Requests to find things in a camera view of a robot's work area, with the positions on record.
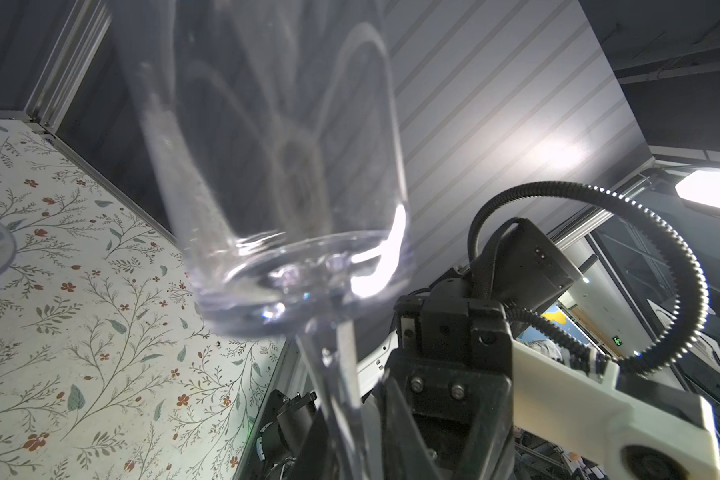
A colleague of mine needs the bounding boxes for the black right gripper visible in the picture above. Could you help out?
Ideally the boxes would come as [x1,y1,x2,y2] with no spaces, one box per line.
[373,278,515,479]

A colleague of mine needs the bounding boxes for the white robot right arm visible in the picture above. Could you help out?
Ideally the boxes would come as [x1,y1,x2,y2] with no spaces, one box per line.
[378,181,720,479]

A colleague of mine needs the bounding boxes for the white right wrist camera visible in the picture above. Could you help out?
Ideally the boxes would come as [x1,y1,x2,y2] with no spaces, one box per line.
[513,342,720,479]

